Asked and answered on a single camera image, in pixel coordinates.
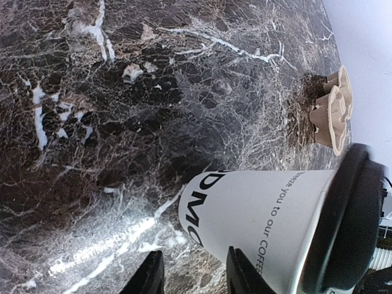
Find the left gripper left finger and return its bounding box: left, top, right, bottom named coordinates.
left=119, top=251, right=165, bottom=294

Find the black plastic cup lid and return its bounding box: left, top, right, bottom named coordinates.
left=301, top=143, right=385, bottom=293

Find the white cable duct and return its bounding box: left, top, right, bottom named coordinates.
left=369, top=247, right=392, bottom=271

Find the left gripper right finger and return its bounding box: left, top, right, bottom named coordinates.
left=226, top=246, right=266, bottom=294

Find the cardboard cup carrier tray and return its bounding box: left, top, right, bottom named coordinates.
left=309, top=65, right=353, bottom=156

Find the white paper coffee cup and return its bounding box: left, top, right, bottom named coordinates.
left=178, top=170, right=333, bottom=293

